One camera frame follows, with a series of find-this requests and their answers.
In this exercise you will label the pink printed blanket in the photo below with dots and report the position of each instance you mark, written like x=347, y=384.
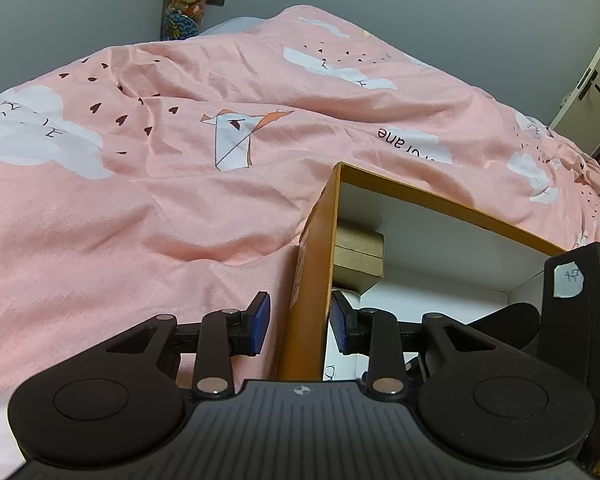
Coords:
x=145, y=200

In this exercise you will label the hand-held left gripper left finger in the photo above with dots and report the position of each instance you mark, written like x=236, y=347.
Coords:
x=262, y=320

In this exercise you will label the small gold box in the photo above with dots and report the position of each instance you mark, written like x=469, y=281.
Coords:
x=358, y=255

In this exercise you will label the white door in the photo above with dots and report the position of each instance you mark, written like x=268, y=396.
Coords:
x=592, y=50

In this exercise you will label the small white box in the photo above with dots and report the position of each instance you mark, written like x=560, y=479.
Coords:
x=350, y=294

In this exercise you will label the orange cardboard box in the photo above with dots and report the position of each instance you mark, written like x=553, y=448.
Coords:
x=310, y=270

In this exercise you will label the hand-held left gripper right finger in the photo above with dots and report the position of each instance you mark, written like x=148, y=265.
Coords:
x=341, y=325

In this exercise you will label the light grey pillow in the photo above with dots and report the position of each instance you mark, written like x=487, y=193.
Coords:
x=227, y=25

